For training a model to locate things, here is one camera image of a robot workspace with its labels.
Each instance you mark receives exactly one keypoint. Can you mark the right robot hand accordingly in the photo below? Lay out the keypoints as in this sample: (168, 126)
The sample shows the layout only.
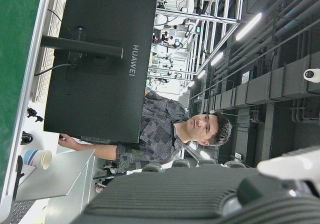
(175, 196)

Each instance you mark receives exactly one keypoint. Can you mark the grey ventilation duct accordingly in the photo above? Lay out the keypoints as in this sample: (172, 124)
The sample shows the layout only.
(275, 84)

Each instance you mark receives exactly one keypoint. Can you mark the person in patterned shirt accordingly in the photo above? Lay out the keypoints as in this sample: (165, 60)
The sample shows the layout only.
(160, 124)

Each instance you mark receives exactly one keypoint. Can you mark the silver laptop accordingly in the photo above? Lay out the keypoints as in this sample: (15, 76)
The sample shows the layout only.
(62, 176)

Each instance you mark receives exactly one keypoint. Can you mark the white security camera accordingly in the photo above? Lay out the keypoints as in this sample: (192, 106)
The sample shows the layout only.
(311, 74)

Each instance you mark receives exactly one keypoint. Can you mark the striped paper cup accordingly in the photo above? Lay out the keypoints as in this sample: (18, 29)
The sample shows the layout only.
(37, 157)

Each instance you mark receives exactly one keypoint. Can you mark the white computer keyboard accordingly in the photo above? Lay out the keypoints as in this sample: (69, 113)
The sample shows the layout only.
(57, 6)

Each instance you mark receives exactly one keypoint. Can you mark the aluminium frame cell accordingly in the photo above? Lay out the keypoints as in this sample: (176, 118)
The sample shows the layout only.
(225, 19)

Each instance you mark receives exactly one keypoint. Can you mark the ceiling light strip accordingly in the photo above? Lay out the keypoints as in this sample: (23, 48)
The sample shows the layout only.
(248, 26)
(217, 58)

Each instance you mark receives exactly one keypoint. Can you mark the green conveyor belt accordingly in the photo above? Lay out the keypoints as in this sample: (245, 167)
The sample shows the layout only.
(15, 59)

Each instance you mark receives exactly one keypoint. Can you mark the black Huawei monitor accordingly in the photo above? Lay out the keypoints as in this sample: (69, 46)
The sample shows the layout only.
(100, 96)

